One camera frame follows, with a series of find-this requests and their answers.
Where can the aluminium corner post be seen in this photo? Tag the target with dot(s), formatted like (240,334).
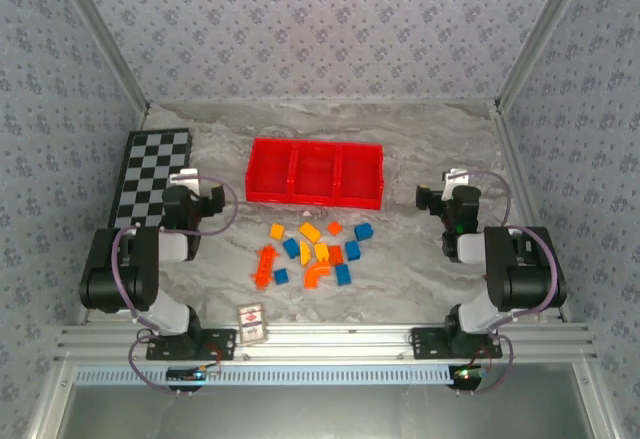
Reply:
(540,34)
(104,34)

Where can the yellow arch lego piece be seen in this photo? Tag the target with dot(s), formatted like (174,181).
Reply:
(321,250)

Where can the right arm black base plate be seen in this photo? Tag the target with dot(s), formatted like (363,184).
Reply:
(427,341)

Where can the blue lego brick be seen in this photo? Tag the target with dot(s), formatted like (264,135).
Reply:
(281,276)
(363,231)
(352,250)
(343,274)
(290,247)

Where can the circuit board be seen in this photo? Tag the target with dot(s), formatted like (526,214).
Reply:
(469,373)
(192,374)

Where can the yellow long lego brick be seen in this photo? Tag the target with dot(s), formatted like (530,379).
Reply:
(310,232)

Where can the orange curved lego piece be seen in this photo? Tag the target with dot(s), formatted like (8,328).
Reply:
(315,275)

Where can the aluminium side rail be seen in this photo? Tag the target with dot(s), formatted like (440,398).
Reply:
(512,159)

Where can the orange spiked rod piece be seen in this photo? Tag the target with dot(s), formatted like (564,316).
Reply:
(265,266)

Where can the small orange lego brick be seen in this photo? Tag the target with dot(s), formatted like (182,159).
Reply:
(334,228)

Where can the grey metal sheet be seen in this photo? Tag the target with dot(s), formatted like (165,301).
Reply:
(320,414)

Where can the left circuit board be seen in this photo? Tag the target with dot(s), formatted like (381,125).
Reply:
(192,374)

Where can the playing card box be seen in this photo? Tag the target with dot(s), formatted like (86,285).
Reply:
(252,324)

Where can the right circuit board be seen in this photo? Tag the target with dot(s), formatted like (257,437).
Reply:
(469,373)

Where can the yellow square lego brick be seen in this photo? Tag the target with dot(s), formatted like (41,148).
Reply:
(277,231)

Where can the aluminium front rail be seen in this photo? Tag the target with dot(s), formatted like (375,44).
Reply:
(325,340)

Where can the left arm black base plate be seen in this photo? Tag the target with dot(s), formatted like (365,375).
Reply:
(220,341)

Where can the yellow half-round lego piece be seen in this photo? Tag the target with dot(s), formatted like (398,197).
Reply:
(304,253)

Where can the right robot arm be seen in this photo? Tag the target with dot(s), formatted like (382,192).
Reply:
(520,279)

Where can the black and grey chessboard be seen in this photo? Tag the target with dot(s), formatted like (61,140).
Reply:
(150,169)

